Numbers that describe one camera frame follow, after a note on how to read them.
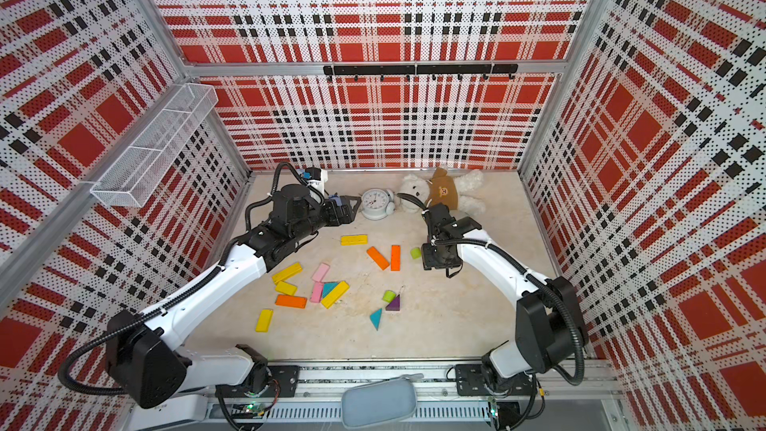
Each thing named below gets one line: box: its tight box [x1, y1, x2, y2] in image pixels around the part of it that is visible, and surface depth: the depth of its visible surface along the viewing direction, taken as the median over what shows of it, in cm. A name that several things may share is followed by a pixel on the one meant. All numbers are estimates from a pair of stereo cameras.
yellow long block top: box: [340, 234, 369, 246], surface depth 102 cm
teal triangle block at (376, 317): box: [369, 307, 383, 332], surface depth 86 cm
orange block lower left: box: [275, 294, 309, 310], surface depth 90 cm
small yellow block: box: [275, 280, 298, 297], surface depth 92 cm
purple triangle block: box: [384, 294, 400, 312], surface depth 86 cm
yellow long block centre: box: [321, 280, 351, 310], surface depth 90 cm
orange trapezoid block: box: [366, 245, 390, 271], surface depth 98 cm
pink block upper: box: [310, 261, 331, 283], surface depth 95 cm
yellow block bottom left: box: [255, 308, 275, 334], surface depth 85 cm
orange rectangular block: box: [389, 244, 401, 273], surface depth 98 cm
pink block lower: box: [310, 281, 324, 304], surface depth 90 cm
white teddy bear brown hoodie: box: [399, 167, 486, 214], surface depth 108 cm
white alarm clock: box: [361, 187, 396, 221], surface depth 109 cm
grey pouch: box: [341, 373, 424, 431], surface depth 70 cm
